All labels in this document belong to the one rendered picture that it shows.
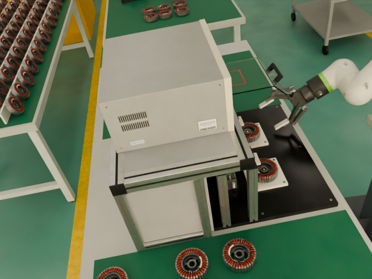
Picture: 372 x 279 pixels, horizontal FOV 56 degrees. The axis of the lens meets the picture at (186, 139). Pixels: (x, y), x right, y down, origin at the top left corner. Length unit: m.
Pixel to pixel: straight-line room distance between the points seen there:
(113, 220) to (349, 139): 1.94
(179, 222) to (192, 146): 0.29
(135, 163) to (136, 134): 0.09
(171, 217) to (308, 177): 0.58
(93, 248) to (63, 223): 1.17
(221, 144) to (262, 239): 0.40
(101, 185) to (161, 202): 0.51
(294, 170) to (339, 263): 0.40
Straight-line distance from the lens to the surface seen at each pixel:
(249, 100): 1.89
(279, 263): 1.27
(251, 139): 1.57
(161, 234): 1.29
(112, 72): 1.17
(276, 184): 1.42
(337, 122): 2.97
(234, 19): 2.80
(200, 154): 1.08
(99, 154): 1.75
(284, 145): 1.60
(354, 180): 2.55
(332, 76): 1.55
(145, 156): 1.11
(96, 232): 1.45
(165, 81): 1.05
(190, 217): 1.23
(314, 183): 1.46
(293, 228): 1.35
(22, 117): 2.25
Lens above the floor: 1.87
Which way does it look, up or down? 41 degrees down
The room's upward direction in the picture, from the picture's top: 11 degrees counter-clockwise
